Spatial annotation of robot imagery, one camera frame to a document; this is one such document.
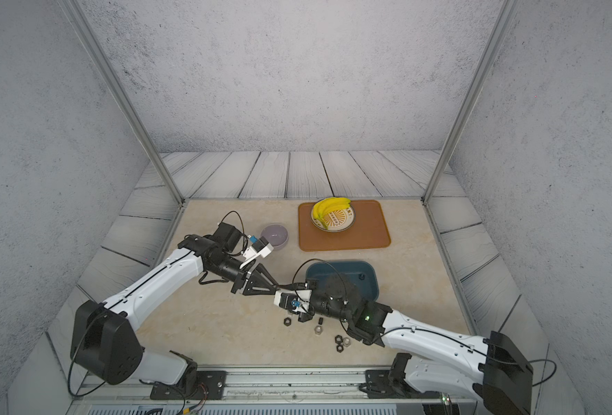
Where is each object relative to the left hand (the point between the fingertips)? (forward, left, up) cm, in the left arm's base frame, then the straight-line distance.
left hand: (275, 290), depth 68 cm
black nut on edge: (0, -12, -22) cm, 25 cm away
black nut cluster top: (-5, -18, -23) cm, 30 cm away
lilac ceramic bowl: (+32, +4, -17) cm, 37 cm away
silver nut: (-3, -11, -22) cm, 25 cm away
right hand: (0, -2, +1) cm, 2 cm away
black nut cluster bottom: (-8, -18, -22) cm, 30 cm away
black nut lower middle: (0, -1, -22) cm, 22 cm away
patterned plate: (+41, -21, -21) cm, 51 cm away
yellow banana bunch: (+46, -16, -16) cm, 52 cm away
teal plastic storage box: (+17, -28, -23) cm, 40 cm away
